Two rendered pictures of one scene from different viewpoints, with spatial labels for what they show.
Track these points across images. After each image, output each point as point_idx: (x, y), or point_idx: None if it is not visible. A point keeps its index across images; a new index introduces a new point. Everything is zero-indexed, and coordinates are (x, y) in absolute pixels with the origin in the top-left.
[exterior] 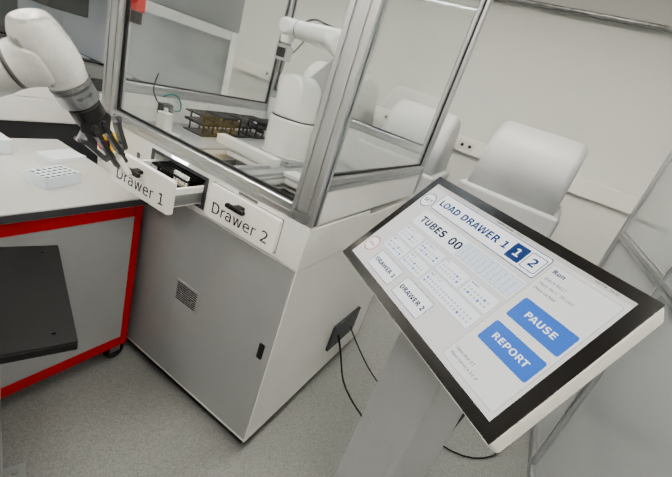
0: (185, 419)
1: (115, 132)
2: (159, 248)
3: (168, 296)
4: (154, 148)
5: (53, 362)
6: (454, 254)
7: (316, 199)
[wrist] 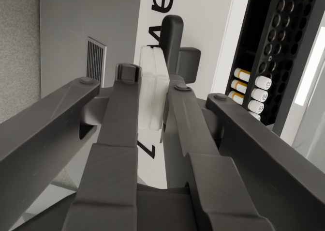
0: (22, 69)
1: (257, 150)
2: None
3: (86, 21)
4: None
5: None
6: None
7: None
